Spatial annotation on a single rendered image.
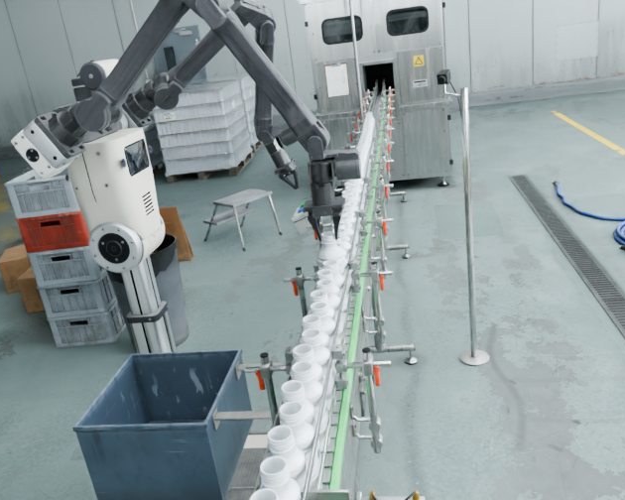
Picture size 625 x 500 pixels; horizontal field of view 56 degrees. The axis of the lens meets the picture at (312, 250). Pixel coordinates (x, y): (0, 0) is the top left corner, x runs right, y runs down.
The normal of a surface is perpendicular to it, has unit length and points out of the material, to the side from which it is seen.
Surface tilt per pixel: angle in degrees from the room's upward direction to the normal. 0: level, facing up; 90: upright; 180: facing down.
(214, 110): 90
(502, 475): 0
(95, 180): 90
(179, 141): 90
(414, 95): 90
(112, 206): 101
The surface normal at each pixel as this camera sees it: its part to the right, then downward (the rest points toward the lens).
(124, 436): -0.13, 0.36
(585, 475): -0.13, -0.93
